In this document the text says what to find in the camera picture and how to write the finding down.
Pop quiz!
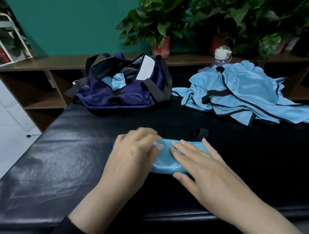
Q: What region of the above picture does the white wheeled cart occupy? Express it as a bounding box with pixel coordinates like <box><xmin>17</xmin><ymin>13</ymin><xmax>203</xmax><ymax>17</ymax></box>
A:
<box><xmin>0</xmin><ymin>12</ymin><xmax>33</xmax><ymax>66</ymax></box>

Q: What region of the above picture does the light blue vest black trim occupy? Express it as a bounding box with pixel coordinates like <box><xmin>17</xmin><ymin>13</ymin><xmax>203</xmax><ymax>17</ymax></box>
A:
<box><xmin>150</xmin><ymin>128</ymin><xmax>211</xmax><ymax>175</ymax></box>
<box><xmin>101</xmin><ymin>72</ymin><xmax>127</xmax><ymax>91</ymax></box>
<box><xmin>172</xmin><ymin>60</ymin><xmax>309</xmax><ymax>126</ymax></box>

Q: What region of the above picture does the person's left hand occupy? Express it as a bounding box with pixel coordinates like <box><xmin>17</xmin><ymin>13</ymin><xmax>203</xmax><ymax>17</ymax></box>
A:
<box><xmin>99</xmin><ymin>127</ymin><xmax>165</xmax><ymax>196</ymax></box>

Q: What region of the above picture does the wooden shelf cabinet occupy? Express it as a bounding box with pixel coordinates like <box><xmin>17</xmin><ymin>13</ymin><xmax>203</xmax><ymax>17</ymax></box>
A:
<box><xmin>0</xmin><ymin>52</ymin><xmax>309</xmax><ymax>133</ymax></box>

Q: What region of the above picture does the navy blue bag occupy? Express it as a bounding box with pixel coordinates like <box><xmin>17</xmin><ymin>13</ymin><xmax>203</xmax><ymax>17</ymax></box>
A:
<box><xmin>65</xmin><ymin>52</ymin><xmax>173</xmax><ymax>111</ymax></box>

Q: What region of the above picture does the green plant in red pot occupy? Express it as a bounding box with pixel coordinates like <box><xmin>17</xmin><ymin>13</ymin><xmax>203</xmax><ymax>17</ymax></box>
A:
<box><xmin>186</xmin><ymin>0</ymin><xmax>257</xmax><ymax>56</ymax></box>
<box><xmin>116</xmin><ymin>0</ymin><xmax>189</xmax><ymax>59</ymax></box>

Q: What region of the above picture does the clear bottle silver cap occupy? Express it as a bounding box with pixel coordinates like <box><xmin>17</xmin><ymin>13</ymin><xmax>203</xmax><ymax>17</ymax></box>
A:
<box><xmin>213</xmin><ymin>46</ymin><xmax>233</xmax><ymax>67</ymax></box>

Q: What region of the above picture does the green plant in white pot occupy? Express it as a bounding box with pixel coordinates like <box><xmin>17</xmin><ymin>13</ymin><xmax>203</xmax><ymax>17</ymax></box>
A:
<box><xmin>251</xmin><ymin>0</ymin><xmax>309</xmax><ymax>59</ymax></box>

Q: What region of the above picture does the person's right hand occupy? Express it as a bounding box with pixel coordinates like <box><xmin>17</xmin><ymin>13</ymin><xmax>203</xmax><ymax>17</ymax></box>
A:
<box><xmin>170</xmin><ymin>138</ymin><xmax>254</xmax><ymax>213</ymax></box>

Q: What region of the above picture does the black leather bench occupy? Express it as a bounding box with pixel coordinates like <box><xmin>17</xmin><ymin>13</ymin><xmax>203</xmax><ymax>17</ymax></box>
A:
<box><xmin>0</xmin><ymin>99</ymin><xmax>309</xmax><ymax>234</ymax></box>

